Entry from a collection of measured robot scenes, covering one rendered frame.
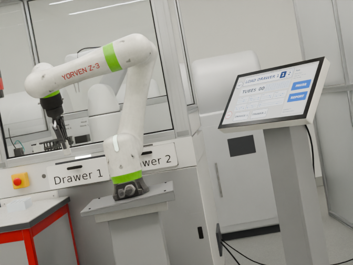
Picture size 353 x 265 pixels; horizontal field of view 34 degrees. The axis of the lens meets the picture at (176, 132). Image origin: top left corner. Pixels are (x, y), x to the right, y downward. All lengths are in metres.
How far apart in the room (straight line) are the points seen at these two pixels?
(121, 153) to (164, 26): 0.80
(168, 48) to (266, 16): 3.43
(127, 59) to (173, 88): 0.57
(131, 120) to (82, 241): 0.80
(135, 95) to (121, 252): 0.65
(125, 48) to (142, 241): 0.75
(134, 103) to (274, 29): 3.88
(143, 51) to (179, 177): 0.80
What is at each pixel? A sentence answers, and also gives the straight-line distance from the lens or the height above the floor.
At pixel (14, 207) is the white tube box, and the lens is 2.76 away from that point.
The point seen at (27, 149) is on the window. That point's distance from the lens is 3.01.
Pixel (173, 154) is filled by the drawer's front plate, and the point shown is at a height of 0.87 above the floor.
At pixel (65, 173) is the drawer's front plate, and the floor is 0.88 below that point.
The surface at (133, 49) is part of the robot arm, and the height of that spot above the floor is 1.35.
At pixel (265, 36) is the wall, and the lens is 6.16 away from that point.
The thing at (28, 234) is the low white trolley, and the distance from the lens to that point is 2.42.
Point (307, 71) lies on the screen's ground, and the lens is 2.57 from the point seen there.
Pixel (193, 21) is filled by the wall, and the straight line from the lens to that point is 6.10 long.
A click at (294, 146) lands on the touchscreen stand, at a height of 0.83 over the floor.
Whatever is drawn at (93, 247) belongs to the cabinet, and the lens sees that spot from 2.98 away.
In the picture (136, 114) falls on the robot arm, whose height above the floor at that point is 1.10.
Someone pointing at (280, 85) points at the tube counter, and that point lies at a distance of 2.63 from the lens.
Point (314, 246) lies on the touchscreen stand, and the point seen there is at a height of 0.37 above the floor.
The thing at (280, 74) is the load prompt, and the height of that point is 1.16.
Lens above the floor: 1.11
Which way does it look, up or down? 3 degrees down
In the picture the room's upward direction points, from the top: 10 degrees counter-clockwise
